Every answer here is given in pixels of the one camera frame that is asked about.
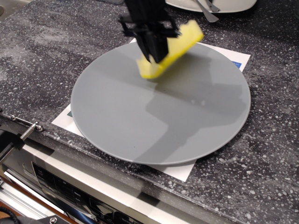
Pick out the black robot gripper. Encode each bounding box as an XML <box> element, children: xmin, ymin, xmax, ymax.
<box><xmin>119</xmin><ymin>0</ymin><xmax>181</xmax><ymax>63</ymax></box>

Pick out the yellow sponge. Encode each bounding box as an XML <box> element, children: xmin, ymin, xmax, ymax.
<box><xmin>136</xmin><ymin>20</ymin><xmax>204</xmax><ymax>79</ymax></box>

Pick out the grey round plate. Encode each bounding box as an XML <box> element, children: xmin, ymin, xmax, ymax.
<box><xmin>71</xmin><ymin>43</ymin><xmax>251</xmax><ymax>165</ymax></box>

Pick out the metal spoon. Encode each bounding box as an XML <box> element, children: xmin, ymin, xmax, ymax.
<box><xmin>195</xmin><ymin>0</ymin><xmax>219</xmax><ymax>23</ymax></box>

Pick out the metal fork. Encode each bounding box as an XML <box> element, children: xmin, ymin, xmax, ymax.
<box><xmin>206</xmin><ymin>0</ymin><xmax>220</xmax><ymax>12</ymax></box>

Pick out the white bowl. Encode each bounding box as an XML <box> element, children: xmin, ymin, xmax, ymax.
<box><xmin>165</xmin><ymin>0</ymin><xmax>257</xmax><ymax>13</ymax></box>

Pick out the black metal clamp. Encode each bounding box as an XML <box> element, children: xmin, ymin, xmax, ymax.
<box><xmin>0</xmin><ymin>115</ymin><xmax>44</xmax><ymax>165</ymax></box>

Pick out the stainless dishwasher front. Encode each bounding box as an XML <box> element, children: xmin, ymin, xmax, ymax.
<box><xmin>1</xmin><ymin>141</ymin><xmax>229</xmax><ymax>224</ymax></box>

